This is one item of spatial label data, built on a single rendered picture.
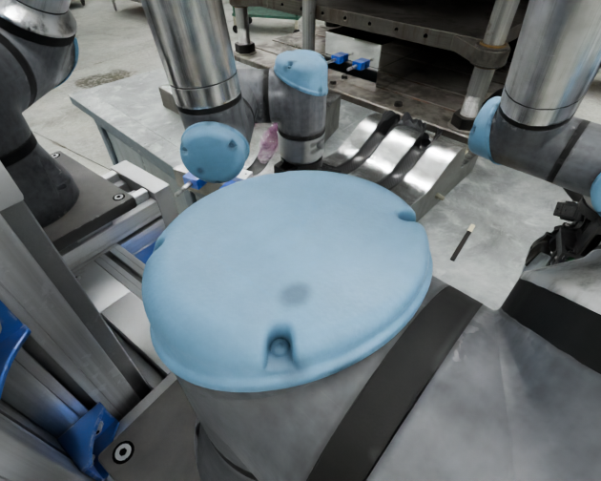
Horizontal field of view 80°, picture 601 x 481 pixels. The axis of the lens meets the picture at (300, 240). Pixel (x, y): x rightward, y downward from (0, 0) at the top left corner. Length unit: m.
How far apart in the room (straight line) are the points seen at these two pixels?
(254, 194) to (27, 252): 0.19
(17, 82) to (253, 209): 0.46
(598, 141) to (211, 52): 0.41
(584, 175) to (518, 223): 0.50
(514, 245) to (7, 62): 0.93
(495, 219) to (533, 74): 0.58
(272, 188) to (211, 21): 0.26
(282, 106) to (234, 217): 0.40
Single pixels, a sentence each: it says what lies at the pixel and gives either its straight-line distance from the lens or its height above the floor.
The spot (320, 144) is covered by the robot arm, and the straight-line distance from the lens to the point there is 0.58.
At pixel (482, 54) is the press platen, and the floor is 1.02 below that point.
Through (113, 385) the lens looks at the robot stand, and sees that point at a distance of 0.44.
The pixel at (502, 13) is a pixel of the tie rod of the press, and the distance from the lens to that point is 1.28.
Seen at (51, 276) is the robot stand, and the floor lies 1.15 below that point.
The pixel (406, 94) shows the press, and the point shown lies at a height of 0.79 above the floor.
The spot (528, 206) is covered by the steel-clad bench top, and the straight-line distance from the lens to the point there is 1.06.
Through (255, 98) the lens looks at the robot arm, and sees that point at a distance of 0.54.
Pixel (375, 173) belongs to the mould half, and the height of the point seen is 0.88.
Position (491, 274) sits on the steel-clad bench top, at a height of 0.80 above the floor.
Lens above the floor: 1.36
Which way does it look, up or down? 44 degrees down
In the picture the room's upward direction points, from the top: straight up
